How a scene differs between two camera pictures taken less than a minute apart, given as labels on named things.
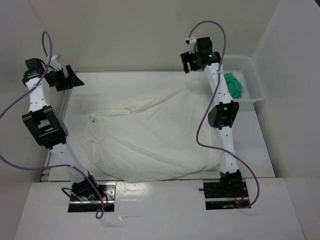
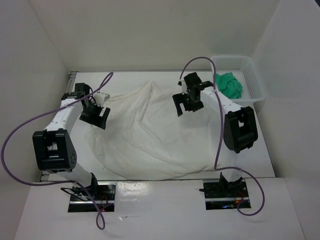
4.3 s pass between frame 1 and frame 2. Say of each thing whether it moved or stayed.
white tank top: stayed
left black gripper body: moved
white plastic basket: stayed
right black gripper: moved
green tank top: stayed
